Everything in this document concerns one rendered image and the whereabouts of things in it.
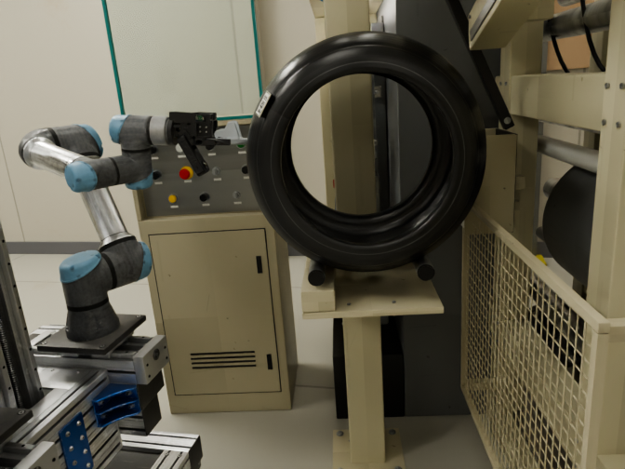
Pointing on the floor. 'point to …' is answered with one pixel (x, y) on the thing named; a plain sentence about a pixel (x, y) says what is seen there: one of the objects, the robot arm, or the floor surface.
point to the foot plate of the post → (341, 457)
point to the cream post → (355, 101)
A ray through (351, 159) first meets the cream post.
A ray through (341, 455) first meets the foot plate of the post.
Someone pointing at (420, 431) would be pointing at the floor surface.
